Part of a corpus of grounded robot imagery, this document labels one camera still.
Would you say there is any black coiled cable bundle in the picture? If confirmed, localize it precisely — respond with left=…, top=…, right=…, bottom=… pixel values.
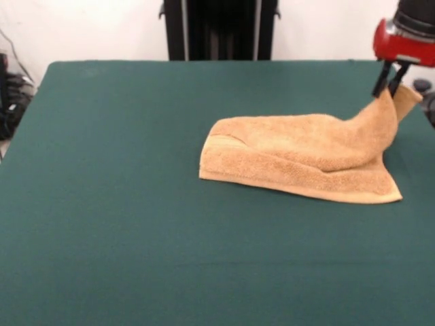
left=0, top=73, right=37, bottom=141

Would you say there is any dark green table cloth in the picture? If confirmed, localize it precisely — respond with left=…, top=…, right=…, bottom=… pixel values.
left=0, top=59, right=435, bottom=326

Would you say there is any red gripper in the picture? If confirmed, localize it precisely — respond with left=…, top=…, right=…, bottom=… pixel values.
left=371, top=18, right=435, bottom=100

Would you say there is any tan terry towel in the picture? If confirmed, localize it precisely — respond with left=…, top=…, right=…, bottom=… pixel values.
left=198, top=84, right=424, bottom=206

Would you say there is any black box device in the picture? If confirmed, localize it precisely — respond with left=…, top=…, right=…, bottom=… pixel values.
left=0, top=52, right=8, bottom=103

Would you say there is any black upright stand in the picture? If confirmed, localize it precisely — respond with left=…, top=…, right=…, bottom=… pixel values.
left=158, top=0, right=282, bottom=62

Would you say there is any thin grey cable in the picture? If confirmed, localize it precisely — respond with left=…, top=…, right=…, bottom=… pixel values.
left=0, top=29, right=35, bottom=82

